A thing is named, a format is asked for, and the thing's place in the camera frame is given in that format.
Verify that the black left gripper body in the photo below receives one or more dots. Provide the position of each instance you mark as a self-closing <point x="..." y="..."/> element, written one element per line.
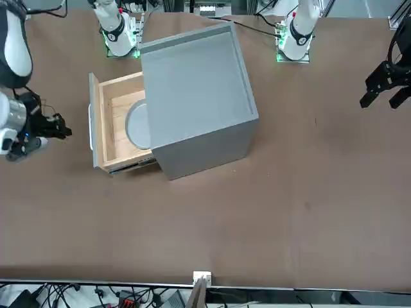
<point x="405" y="69"/>

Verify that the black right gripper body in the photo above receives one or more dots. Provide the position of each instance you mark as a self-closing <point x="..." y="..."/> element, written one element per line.
<point x="33" y="125"/>

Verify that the gray-fronted wooden drawer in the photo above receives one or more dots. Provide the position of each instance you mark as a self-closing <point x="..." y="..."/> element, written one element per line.
<point x="112" y="134"/>

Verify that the pale gray-white plate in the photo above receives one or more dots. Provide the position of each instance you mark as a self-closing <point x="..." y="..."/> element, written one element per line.
<point x="138" y="125"/>

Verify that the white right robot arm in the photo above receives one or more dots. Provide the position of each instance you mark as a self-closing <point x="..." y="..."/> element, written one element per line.
<point x="16" y="48"/>

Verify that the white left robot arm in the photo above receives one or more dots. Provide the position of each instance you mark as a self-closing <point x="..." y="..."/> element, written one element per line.
<point x="300" y="35"/>

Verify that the aluminium profile bar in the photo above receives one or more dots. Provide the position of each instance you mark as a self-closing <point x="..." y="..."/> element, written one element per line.
<point x="396" y="19"/>

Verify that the gray cabinet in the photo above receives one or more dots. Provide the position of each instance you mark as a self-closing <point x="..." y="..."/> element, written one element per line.
<point x="196" y="96"/>

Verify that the aluminium frame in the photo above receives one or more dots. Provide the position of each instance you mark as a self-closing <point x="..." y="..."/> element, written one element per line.
<point x="208" y="8"/>

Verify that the aluminium camera post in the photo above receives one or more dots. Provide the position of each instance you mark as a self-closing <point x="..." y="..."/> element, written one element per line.
<point x="199" y="295"/>

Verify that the aluminium table edge rail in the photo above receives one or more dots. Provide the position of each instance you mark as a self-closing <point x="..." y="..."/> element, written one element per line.
<point x="289" y="287"/>

